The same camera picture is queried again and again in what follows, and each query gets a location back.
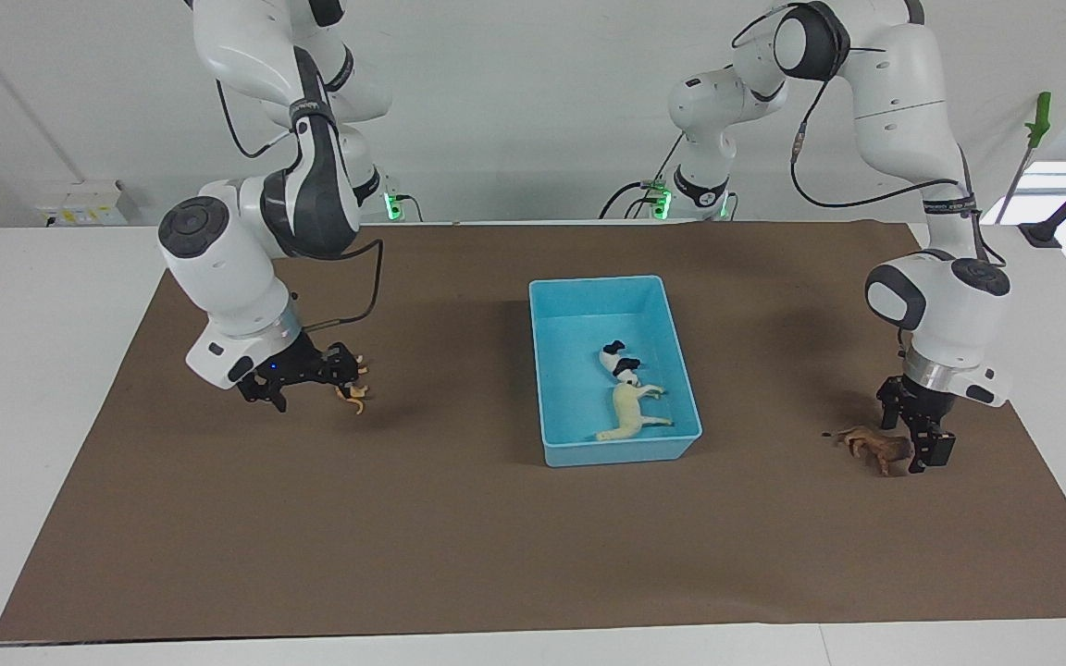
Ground cream horse toy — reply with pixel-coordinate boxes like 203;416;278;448
596;381;675;443

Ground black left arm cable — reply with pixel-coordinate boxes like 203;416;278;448
732;0;980;223

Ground black and white panda toy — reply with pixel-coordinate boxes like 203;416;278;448
599;340;645;388

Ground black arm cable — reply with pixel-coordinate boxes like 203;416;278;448
217;79;384;332
732;0;980;223

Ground orange tiger toy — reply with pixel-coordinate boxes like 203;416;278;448
334;356;373;415

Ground light blue plastic storage box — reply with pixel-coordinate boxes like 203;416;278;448
528;275;703;468

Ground white box with yellow labels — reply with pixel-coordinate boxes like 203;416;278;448
41;180;141;228

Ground black left base cables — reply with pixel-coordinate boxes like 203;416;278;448
600;134;688;221

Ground brown table mat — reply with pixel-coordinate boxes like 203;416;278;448
0;220;1066;643

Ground green-handled pole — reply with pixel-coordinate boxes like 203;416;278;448
996;91;1052;225

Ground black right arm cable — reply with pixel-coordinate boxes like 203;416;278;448
217;79;384;332

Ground brown lion toy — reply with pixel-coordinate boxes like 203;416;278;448
823;424;913;477

